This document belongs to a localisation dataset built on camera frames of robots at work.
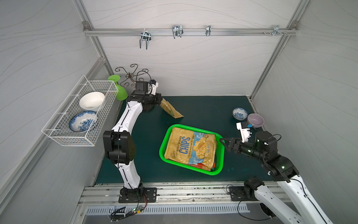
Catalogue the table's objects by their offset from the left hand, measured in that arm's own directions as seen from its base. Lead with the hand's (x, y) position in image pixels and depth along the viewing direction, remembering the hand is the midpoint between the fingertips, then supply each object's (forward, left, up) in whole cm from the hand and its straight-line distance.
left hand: (162, 97), depth 88 cm
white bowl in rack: (-15, +33, +11) cm, 38 cm away
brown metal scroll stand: (+13, +22, +7) cm, 27 cm away
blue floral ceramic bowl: (+6, -58, -22) cm, 62 cm away
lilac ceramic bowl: (0, -68, -22) cm, 72 cm away
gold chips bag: (-5, -3, -4) cm, 7 cm away
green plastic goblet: (+4, +28, -1) cm, 28 cm away
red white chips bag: (-36, -27, -14) cm, 48 cm away
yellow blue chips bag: (-26, -18, -16) cm, 36 cm away
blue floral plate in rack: (-26, +34, +9) cm, 44 cm away
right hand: (-29, -34, +1) cm, 45 cm away
